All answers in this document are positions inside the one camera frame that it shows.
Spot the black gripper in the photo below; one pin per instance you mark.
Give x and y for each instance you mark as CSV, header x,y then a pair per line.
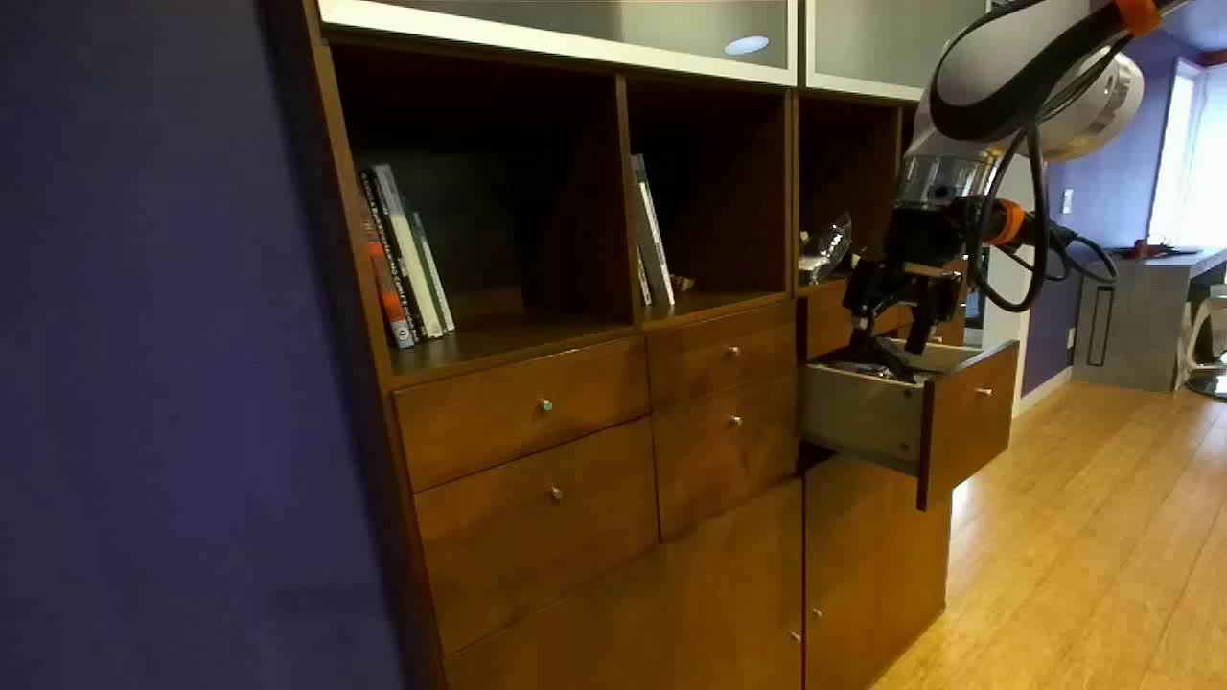
x,y
933,251

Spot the dark object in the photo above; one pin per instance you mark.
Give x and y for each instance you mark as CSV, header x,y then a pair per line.
x,y
831,242

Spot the closed wooden drawer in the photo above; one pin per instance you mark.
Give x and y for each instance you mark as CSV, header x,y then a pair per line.
x,y
483,414
696,366
714,464
831,320
512,538

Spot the open wooden drawer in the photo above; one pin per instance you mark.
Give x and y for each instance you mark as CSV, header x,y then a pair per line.
x,y
970,414

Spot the wooden cabinet door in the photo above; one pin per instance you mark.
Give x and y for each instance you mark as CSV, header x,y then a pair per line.
x,y
869,577
663,601

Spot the grey desk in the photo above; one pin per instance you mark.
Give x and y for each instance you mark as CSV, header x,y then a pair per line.
x,y
1143,320

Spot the white thin book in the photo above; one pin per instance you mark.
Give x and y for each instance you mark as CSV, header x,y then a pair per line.
x,y
652,242
638,274

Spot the frosted glass cabinet door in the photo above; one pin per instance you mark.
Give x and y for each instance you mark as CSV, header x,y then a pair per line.
x,y
576,26
884,42

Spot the white chair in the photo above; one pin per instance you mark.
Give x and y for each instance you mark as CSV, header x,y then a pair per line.
x,y
1209,345

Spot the brown wooden shelving cabinet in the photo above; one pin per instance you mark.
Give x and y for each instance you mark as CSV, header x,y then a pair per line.
x,y
594,192

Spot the bright window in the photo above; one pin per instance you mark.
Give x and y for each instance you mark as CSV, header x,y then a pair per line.
x,y
1195,155

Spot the grey thin book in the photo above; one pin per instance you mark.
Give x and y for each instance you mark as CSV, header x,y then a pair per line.
x,y
440,289

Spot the books in left shelf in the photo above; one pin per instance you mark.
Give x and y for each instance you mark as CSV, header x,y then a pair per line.
x,y
409,256

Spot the red spine book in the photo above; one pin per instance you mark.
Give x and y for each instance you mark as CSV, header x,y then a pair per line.
x,y
390,301

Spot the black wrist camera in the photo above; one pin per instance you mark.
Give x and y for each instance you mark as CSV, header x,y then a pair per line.
x,y
869,294

